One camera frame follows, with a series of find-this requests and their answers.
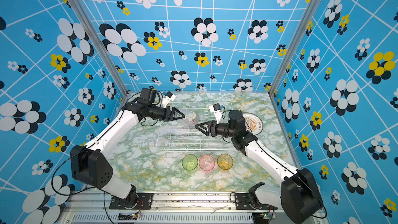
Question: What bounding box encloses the green glass tumbler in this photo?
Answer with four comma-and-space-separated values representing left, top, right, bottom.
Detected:
181, 154, 199, 171

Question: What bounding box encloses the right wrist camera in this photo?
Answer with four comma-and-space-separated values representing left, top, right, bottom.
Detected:
209, 103, 224, 124

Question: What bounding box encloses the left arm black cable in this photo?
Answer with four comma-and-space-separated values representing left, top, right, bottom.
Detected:
50, 152, 97, 197

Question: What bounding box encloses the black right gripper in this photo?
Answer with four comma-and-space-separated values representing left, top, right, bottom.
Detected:
197, 120, 238, 140

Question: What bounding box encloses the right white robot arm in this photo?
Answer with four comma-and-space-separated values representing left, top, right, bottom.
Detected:
195, 110, 324, 224

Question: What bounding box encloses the striped ceramic bowl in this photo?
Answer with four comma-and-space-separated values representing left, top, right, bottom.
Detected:
183, 111, 200, 128

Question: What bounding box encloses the white plate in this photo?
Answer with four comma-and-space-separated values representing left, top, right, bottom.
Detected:
243, 113, 263, 135

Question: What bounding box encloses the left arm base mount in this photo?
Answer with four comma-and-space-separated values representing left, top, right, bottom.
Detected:
109, 193, 154, 210

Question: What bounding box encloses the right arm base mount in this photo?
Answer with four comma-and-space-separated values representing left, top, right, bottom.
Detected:
231, 193, 269, 211

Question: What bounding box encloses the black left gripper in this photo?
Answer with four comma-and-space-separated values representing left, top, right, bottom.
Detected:
148, 106, 185, 122

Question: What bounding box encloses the aluminium front rail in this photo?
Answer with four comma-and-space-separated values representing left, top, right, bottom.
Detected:
58, 191, 330, 224

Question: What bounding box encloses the yellow glass tumbler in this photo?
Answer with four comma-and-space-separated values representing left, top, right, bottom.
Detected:
217, 153, 234, 171

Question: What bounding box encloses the pink glass tumbler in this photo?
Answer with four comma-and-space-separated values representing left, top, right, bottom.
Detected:
199, 155, 215, 172

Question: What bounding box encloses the white wire dish rack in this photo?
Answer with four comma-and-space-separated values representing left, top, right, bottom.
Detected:
155, 102, 234, 152

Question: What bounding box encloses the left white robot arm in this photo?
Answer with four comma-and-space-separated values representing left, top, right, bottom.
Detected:
70, 88, 185, 205

